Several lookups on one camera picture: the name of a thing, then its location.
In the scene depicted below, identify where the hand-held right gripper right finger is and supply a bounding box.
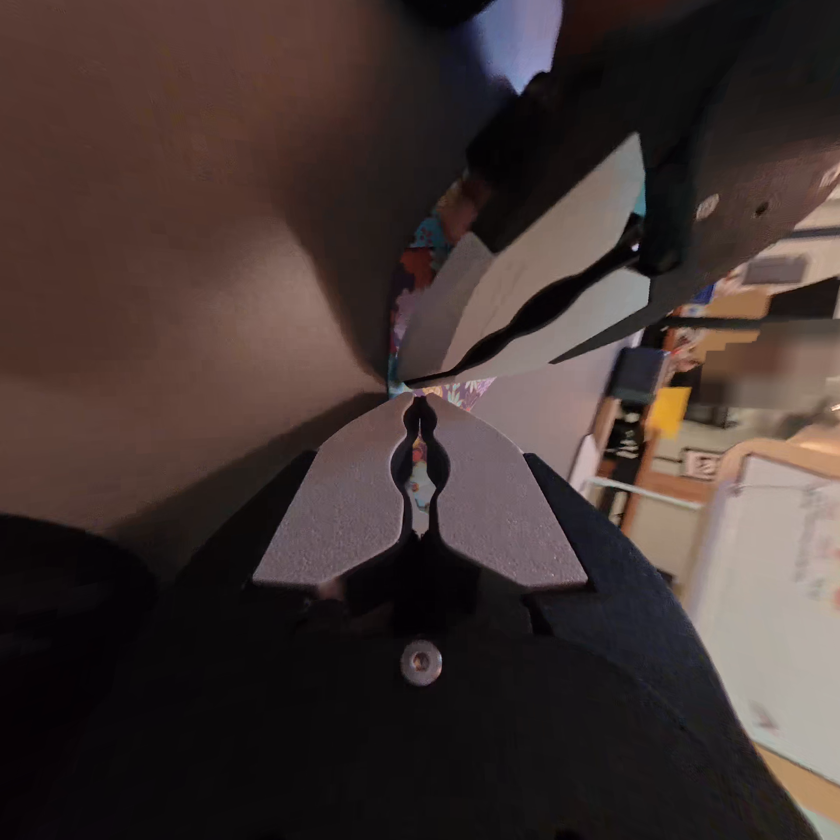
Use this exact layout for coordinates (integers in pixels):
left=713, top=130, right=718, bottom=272
left=422, top=392, right=589, bottom=589

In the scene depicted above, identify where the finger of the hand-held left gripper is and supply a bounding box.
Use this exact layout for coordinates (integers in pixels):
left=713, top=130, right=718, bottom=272
left=395, top=131, right=651, bottom=385
left=402, top=262, right=652, bottom=389

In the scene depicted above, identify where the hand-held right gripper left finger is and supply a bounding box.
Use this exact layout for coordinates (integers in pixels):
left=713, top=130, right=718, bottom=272
left=251, top=392, right=421, bottom=589

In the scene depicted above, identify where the floral patterned origami paper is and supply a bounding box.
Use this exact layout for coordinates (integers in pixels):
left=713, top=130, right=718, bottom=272
left=387, top=174, right=497, bottom=526

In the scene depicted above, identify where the dark blue box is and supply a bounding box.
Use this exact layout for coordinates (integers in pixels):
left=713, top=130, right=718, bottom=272
left=605, top=346, right=672, bottom=404

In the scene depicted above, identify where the yellow paper sheet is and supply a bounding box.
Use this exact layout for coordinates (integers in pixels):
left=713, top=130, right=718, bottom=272
left=650, top=386, right=694, bottom=438

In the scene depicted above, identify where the whiteboard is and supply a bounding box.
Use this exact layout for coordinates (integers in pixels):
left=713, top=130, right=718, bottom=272
left=688, top=438, right=840, bottom=786

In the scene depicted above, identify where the wooden shelf frame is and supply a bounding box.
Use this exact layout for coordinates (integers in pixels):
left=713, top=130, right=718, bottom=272
left=591, top=394, right=665, bottom=536

